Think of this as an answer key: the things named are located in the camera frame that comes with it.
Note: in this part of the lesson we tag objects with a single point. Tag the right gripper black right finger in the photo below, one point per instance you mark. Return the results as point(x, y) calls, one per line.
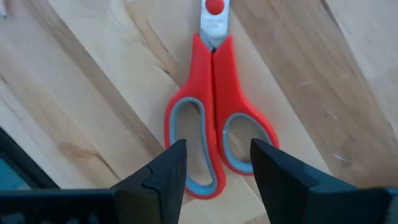
point(280, 186)

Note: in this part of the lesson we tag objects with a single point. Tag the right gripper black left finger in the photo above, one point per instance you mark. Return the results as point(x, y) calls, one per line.
point(161, 186)

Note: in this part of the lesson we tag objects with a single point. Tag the red grey-lined scissors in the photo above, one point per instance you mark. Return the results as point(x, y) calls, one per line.
point(202, 77)

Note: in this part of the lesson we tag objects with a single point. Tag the black aluminium table frame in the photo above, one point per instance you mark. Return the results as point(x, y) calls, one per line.
point(18, 161)

